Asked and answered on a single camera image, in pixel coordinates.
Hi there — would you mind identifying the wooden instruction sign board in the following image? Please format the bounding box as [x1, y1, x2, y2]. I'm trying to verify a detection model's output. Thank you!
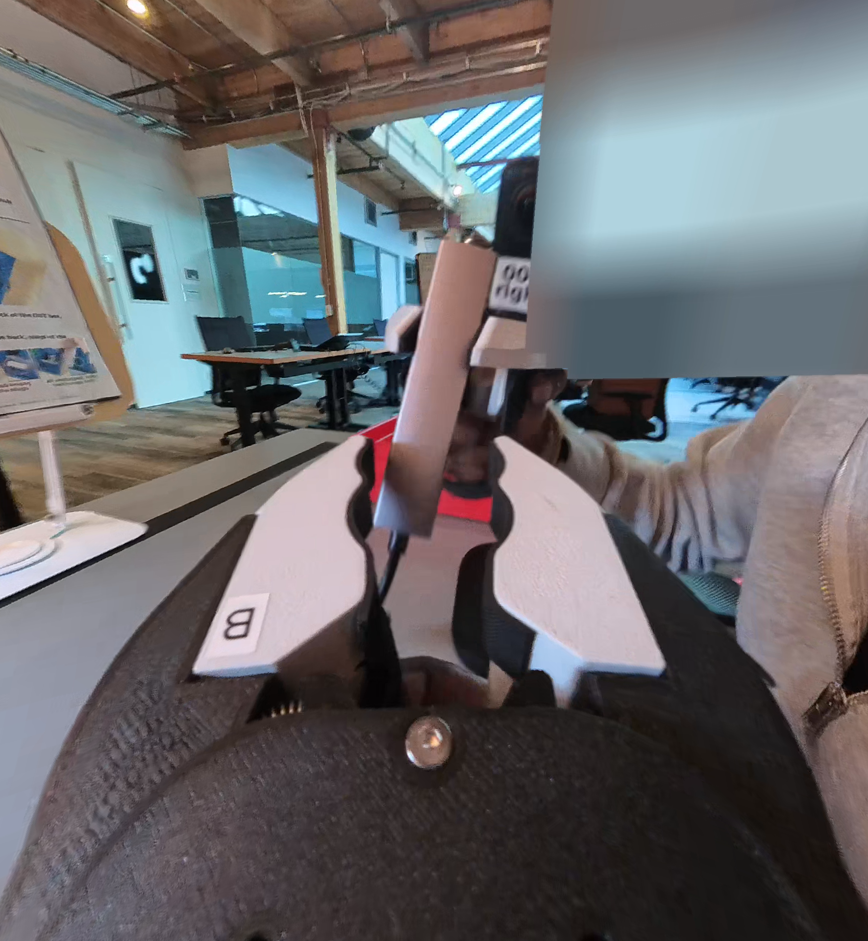
[0, 51, 137, 446]

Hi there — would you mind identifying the person's right hand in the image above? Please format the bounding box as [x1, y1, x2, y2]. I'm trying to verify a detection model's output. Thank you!
[445, 368, 570, 490]

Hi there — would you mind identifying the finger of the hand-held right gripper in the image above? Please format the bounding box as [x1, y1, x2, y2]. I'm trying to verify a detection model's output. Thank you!
[469, 316, 548, 421]
[384, 303, 426, 355]

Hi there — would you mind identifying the person in grey hoodie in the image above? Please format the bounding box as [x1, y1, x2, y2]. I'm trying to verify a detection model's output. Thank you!
[731, 373, 868, 941]

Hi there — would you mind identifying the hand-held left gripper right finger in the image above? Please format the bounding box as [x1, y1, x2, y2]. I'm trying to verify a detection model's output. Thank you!
[452, 435, 668, 708]

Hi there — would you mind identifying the brown office chair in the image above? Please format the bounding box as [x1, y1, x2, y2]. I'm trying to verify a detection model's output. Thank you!
[562, 378, 670, 442]

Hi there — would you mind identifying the black usb-c cable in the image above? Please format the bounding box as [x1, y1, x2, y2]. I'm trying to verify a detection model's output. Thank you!
[375, 528, 411, 607]

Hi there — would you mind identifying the person's right forearm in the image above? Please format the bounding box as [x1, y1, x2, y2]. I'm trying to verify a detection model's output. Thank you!
[551, 382, 846, 582]

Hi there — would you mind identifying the wooden top office desk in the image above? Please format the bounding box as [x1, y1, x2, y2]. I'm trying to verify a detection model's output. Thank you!
[181, 342, 376, 449]

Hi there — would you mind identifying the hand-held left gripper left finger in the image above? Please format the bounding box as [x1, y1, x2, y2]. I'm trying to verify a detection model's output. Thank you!
[191, 436, 377, 679]

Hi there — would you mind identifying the sign holder stand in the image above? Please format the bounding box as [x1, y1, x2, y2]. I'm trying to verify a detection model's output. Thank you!
[0, 430, 148, 619]

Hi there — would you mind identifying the red plastic storage bin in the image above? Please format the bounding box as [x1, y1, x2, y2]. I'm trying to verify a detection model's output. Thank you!
[364, 418, 495, 518]

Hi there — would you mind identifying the person's left hand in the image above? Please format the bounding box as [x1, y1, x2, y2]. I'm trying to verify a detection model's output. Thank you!
[403, 656, 495, 708]

